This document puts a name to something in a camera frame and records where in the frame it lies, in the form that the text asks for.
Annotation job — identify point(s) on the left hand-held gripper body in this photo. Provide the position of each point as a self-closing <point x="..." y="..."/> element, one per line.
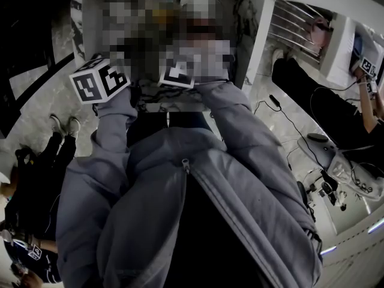
<point x="90" y="85"/>

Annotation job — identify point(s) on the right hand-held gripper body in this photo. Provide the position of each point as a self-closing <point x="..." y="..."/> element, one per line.
<point x="180" y="75"/>

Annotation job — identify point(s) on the person's left forearm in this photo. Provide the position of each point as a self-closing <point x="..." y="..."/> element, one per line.
<point x="114" y="121"/>

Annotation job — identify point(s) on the person's right forearm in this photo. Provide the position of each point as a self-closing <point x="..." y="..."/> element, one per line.
<point x="234" y="115"/>

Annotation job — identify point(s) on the marble sink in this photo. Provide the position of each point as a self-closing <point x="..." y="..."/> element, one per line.
<point x="168" y="100"/>

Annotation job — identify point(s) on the person's black trousers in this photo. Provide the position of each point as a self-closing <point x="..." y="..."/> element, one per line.
<point x="150" y="124"/>

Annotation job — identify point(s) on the black metal work table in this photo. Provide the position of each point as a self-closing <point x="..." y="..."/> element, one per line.
<point x="27" y="25"/>

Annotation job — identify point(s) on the person's grey jacket torso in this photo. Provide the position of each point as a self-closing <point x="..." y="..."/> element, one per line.
<point x="144" y="220"/>

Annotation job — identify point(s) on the pink plastic basin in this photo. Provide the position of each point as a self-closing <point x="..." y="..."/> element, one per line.
<point x="321" y="33"/>

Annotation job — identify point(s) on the blue oval basin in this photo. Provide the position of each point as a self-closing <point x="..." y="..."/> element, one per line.
<point x="357" y="46"/>

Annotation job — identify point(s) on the white light strip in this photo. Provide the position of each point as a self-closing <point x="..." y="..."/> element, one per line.
<point x="376" y="226"/>
<point x="328" y="250"/>

